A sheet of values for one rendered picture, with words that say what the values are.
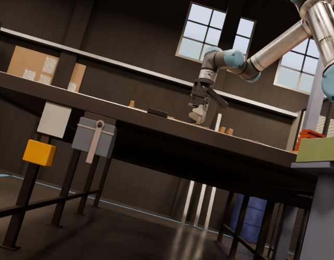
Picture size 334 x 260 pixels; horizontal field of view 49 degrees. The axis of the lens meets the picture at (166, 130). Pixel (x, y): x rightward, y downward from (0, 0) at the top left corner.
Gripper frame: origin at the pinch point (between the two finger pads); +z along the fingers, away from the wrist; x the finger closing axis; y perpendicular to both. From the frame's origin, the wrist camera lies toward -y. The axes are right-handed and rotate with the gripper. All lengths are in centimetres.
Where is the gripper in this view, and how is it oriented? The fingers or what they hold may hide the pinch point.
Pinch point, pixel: (200, 126)
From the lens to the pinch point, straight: 160.5
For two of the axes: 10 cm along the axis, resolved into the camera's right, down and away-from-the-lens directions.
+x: 0.7, -1.1, -9.9
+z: -2.6, 9.6, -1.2
